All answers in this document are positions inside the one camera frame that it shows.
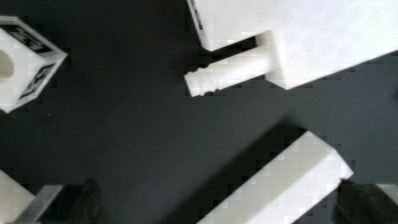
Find white long chair bar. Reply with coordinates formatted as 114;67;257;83
198;132;354;224

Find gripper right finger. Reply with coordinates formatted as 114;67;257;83
333;181;398;224

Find white U-shaped boundary frame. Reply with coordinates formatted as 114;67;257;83
0;170;36;224

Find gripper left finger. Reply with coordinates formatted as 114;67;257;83
68;179;107;224

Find white tagged cube nut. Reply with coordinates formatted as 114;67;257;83
0;16;68;113

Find white chair seat block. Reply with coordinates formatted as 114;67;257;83
186;0;398;96

